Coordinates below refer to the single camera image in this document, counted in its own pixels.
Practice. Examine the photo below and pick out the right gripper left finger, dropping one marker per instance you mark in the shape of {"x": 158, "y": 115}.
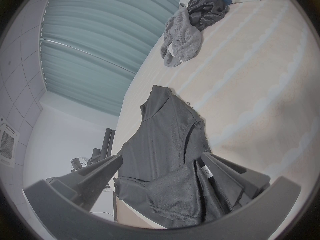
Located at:
{"x": 71, "y": 186}

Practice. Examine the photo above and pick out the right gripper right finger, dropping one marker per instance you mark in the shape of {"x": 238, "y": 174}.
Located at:
{"x": 252, "y": 186}

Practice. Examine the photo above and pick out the black T-shirt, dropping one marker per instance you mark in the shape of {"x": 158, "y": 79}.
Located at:
{"x": 162, "y": 146}

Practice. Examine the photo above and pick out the black dressing table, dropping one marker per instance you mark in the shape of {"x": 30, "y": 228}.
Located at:
{"x": 96, "y": 154}

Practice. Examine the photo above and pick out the black chest of drawers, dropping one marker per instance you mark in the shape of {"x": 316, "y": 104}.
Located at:
{"x": 108, "y": 141}

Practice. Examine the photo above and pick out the white ceiling air vent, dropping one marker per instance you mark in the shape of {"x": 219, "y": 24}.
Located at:
{"x": 8, "y": 141}

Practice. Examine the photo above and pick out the bed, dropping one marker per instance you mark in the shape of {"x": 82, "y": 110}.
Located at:
{"x": 250, "y": 96}

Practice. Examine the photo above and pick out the blue-green curtain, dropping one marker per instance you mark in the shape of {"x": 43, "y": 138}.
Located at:
{"x": 87, "y": 84}
{"x": 112, "y": 14}

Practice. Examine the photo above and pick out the grey garment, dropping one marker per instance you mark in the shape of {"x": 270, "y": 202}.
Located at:
{"x": 182, "y": 41}

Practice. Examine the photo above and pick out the black glossy garment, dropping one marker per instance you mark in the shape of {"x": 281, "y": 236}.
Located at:
{"x": 207, "y": 11}

